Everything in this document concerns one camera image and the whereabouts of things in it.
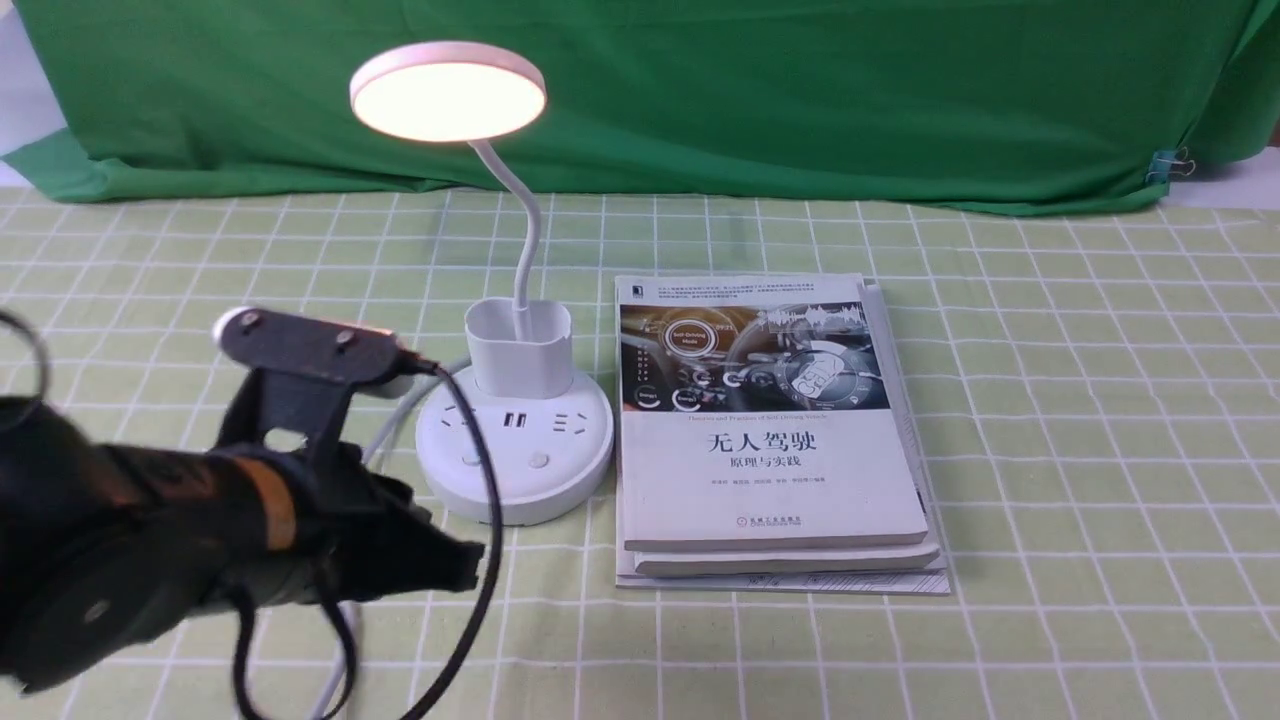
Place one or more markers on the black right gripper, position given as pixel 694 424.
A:
pixel 362 534

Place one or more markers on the white desk lamp with sockets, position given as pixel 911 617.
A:
pixel 545 426

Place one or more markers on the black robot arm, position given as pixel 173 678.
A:
pixel 109 546

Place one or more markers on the white self-driving textbook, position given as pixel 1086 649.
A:
pixel 765 420

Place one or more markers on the white bottom book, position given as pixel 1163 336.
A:
pixel 920 580

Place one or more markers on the green backdrop cloth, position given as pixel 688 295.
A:
pixel 1024 108

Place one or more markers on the teal binder clip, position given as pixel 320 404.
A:
pixel 1167 166

